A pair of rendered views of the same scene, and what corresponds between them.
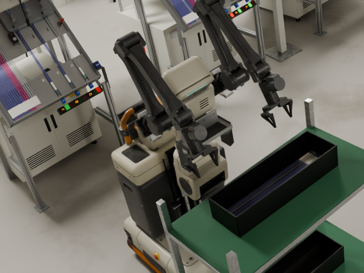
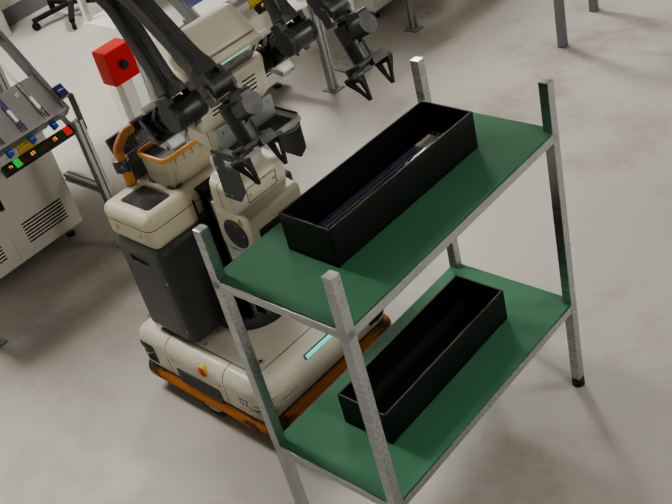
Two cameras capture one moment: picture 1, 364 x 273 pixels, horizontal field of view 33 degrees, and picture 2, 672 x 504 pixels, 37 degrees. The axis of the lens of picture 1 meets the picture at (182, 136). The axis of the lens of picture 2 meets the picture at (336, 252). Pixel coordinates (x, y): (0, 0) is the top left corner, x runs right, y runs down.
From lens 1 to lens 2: 0.45 m
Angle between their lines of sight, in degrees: 8
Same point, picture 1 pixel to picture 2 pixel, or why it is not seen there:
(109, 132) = (94, 216)
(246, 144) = not seen: hidden behind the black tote
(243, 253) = (348, 287)
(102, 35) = (61, 79)
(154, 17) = not seen: hidden behind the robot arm
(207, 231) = (283, 269)
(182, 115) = (218, 80)
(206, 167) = (266, 197)
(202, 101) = (247, 80)
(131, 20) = (108, 31)
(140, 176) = (157, 231)
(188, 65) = (216, 17)
